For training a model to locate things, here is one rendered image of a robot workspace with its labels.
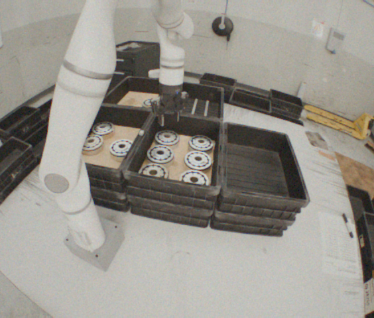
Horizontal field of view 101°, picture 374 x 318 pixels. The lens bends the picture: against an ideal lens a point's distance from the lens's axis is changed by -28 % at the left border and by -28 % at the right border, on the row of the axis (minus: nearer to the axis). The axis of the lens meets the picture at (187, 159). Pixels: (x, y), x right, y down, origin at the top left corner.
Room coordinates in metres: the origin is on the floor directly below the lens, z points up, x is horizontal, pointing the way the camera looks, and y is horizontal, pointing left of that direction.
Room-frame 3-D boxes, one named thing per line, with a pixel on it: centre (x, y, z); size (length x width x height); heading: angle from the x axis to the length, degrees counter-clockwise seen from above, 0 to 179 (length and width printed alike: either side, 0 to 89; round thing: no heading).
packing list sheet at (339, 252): (0.35, -0.71, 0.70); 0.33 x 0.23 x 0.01; 166
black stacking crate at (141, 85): (1.03, 0.30, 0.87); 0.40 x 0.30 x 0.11; 176
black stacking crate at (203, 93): (1.01, 0.00, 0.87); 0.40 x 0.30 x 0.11; 176
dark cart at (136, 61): (2.39, 0.77, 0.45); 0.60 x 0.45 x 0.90; 166
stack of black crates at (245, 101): (1.87, -0.54, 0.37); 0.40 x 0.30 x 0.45; 76
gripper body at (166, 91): (0.64, 0.08, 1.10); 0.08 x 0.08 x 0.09
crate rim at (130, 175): (0.61, 0.03, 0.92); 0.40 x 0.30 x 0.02; 176
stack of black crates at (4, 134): (1.19, 1.53, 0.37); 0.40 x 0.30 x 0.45; 166
